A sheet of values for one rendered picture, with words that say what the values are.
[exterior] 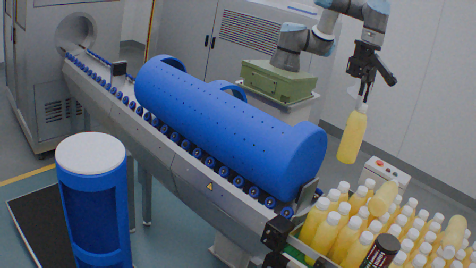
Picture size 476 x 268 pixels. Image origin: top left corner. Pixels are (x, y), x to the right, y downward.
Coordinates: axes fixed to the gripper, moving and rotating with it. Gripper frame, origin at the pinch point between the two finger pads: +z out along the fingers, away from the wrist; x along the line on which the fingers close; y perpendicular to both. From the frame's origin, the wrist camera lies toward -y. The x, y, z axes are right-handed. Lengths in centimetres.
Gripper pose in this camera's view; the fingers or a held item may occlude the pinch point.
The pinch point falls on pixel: (362, 105)
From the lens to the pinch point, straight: 108.8
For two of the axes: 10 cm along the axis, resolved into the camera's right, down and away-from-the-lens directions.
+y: -7.3, -4.0, 5.5
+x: -6.6, 2.1, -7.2
